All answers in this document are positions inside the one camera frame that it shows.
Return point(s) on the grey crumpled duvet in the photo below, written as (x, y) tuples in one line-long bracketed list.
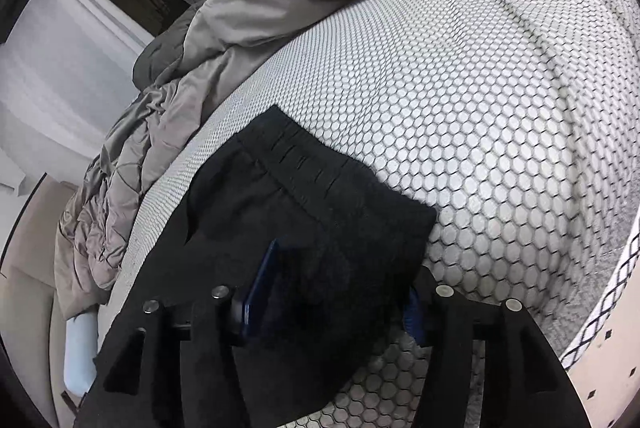
[(182, 76)]

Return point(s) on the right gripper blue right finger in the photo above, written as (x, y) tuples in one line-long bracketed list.
[(413, 318)]

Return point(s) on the light blue pillow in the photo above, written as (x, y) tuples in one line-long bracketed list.
[(81, 348)]

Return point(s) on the black pants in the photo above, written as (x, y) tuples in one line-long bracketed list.
[(350, 249)]

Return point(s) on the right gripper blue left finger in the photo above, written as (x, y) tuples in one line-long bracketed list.
[(255, 299)]

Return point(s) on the white honeycomb mattress cover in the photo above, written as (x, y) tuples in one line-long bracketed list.
[(518, 122)]

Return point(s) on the white wardrobe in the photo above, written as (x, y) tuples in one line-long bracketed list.
[(66, 73)]

